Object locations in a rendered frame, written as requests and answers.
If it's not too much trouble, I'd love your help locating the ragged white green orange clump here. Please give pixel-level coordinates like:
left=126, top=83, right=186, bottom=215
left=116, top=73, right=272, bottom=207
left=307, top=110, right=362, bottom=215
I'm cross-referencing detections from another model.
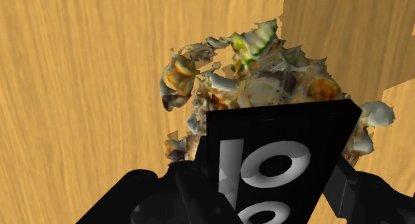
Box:
left=158, top=18, right=396, bottom=168

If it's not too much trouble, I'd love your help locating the black box with white rings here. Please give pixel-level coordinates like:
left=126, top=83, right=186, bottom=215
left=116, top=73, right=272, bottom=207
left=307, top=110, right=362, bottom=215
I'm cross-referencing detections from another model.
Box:
left=206, top=99, right=363, bottom=224

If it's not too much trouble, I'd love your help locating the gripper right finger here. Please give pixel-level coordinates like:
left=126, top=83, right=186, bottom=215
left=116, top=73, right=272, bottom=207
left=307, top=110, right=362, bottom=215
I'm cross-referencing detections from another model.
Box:
left=323, top=155, right=415, bottom=224

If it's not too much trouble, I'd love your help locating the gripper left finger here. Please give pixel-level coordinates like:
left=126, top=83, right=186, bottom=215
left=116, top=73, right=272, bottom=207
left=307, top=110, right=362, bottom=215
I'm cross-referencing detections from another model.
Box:
left=76, top=136, right=243, bottom=224

